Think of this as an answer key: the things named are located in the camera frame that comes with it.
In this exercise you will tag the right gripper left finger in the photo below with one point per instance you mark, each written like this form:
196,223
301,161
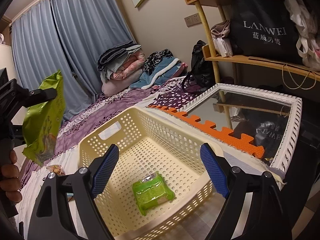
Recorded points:
51,217

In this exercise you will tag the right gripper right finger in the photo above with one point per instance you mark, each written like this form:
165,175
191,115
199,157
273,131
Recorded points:
266,219

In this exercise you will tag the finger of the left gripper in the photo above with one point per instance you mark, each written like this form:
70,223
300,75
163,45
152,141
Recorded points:
28,98

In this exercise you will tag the clear bag of biscuits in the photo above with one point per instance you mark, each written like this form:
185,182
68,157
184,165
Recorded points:
57,169

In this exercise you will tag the large green snack bag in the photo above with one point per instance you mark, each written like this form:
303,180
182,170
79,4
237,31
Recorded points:
42,122

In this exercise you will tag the small green snack pack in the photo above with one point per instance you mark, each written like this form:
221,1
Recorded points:
151,192

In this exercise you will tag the person's left hand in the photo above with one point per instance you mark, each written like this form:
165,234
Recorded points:
11,184

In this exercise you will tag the white wardrobe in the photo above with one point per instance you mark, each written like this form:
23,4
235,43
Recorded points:
8,63

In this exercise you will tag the cream perforated plastic basket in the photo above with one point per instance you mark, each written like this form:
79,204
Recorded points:
147,144

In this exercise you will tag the blue grey curtain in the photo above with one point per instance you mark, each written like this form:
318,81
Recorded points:
67,36

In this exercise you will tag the orange foam puzzle mat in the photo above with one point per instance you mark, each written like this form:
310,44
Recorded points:
244,143

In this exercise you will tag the folded quilts pile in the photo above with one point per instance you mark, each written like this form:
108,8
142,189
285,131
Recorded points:
120,66

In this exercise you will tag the white framed mirror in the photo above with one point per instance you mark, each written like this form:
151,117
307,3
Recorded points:
271,118

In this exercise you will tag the purple floral bedsheet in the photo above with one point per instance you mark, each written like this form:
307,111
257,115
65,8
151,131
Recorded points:
169,94

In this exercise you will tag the leopard print cloth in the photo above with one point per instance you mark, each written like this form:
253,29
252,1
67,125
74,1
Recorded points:
154,59

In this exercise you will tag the blue teal blanket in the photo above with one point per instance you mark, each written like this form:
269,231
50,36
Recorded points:
168,68

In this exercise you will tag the black backpack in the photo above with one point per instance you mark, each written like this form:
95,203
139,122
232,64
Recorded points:
201,73

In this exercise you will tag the white plastic bags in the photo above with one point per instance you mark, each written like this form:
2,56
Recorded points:
306,24

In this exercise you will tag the pink folded clothes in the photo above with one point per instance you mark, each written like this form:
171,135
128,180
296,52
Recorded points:
219,33

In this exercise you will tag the black LANWEI shopping bag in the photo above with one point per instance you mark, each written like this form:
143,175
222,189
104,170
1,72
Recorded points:
263,28

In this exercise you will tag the wooden shelf unit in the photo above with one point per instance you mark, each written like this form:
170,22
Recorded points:
210,53

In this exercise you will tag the wall power socket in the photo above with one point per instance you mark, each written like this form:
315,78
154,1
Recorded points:
192,20

